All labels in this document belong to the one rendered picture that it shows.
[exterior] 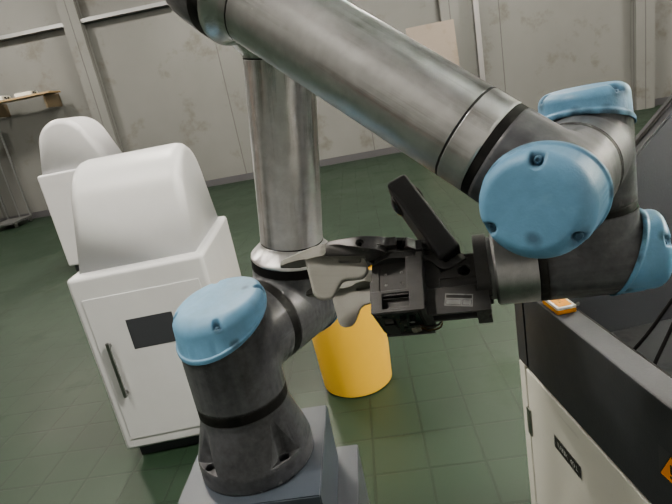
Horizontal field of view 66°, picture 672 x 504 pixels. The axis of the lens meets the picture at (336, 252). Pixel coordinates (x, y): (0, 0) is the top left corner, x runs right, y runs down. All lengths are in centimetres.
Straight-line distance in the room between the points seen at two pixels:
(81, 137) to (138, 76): 458
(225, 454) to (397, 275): 31
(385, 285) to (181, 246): 163
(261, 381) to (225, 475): 12
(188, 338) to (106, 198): 163
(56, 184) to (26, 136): 537
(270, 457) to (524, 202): 45
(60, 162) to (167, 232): 384
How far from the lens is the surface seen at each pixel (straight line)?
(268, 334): 63
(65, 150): 585
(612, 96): 49
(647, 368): 75
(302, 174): 64
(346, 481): 82
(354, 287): 59
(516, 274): 50
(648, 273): 53
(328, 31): 42
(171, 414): 235
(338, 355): 232
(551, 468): 109
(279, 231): 67
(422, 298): 50
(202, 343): 61
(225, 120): 979
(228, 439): 67
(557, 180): 34
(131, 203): 217
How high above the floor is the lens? 134
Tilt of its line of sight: 18 degrees down
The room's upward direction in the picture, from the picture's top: 11 degrees counter-clockwise
